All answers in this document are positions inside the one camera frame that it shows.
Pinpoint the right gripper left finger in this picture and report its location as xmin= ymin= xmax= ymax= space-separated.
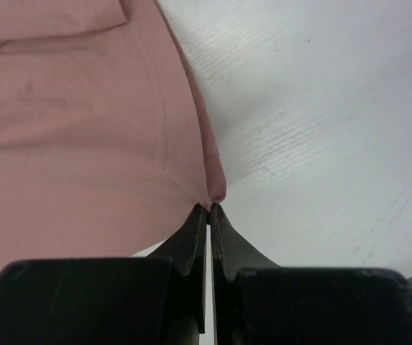
xmin=0 ymin=206 xmax=208 ymax=344

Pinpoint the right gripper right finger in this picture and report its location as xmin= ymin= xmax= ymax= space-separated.
xmin=210 ymin=204 xmax=412 ymax=344

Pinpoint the dusty pink printed t-shirt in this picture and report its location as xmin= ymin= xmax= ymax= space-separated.
xmin=0 ymin=1 xmax=226 ymax=271

